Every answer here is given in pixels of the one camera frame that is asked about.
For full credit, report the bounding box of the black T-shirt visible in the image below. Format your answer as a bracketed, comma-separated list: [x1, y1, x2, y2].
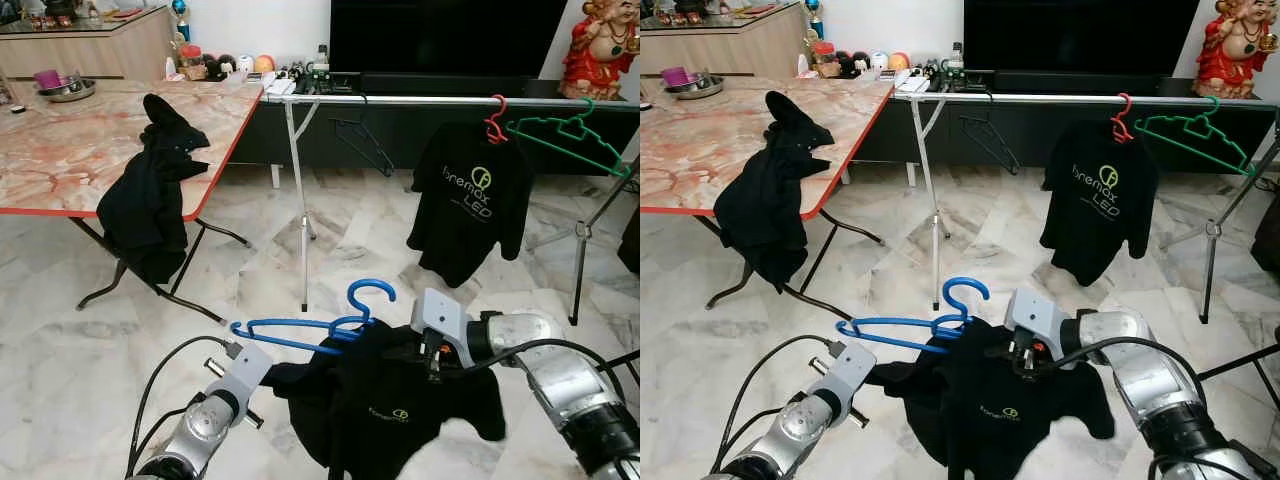
[713, 90, 836, 293]
[1038, 120, 1161, 288]
[865, 318, 1116, 480]
[407, 122, 534, 289]
[96, 93, 213, 286]
[262, 318, 508, 480]

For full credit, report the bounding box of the blue plastic hanger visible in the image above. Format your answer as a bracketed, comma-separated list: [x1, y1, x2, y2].
[228, 278, 398, 358]
[835, 277, 991, 356]

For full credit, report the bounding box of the red plastic hanger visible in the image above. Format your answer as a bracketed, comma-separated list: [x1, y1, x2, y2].
[484, 95, 511, 144]
[1110, 93, 1136, 143]

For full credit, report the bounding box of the green plastic hanger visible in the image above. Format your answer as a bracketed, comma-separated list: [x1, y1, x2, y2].
[1135, 95, 1258, 179]
[505, 97, 636, 181]

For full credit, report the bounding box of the black TV console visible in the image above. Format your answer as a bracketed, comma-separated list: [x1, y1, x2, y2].
[230, 72, 641, 176]
[860, 70, 1280, 173]

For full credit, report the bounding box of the black hanging garment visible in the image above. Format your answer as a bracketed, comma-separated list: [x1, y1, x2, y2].
[1250, 193, 1280, 276]
[618, 205, 641, 278]

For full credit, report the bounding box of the silver clothes rack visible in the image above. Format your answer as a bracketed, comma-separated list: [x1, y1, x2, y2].
[893, 90, 1280, 381]
[262, 92, 641, 376]

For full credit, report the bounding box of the black television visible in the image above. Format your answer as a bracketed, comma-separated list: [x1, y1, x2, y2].
[963, 0, 1201, 74]
[330, 0, 571, 76]

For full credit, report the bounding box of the marble pattern folding table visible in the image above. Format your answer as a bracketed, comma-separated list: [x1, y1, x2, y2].
[0, 78, 266, 323]
[640, 75, 896, 321]

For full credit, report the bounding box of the red laughing Buddha statue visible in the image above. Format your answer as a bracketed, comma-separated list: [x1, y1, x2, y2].
[1192, 0, 1280, 99]
[560, 0, 641, 101]

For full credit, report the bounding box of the steel bowl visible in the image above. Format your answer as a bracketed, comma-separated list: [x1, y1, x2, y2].
[38, 78, 98, 103]
[668, 75, 726, 101]

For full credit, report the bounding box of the wooden cabinet with glass top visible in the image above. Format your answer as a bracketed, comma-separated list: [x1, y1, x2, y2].
[640, 5, 809, 81]
[0, 8, 173, 86]

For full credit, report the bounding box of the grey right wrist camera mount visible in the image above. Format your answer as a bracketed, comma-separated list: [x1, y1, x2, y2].
[410, 288, 476, 366]
[1003, 285, 1069, 363]

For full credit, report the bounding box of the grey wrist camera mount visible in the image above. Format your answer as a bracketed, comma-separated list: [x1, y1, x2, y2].
[1003, 285, 1069, 363]
[808, 340, 876, 401]
[410, 288, 476, 366]
[205, 340, 274, 401]

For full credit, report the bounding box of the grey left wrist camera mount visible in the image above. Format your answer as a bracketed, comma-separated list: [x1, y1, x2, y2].
[808, 340, 876, 401]
[205, 340, 274, 401]

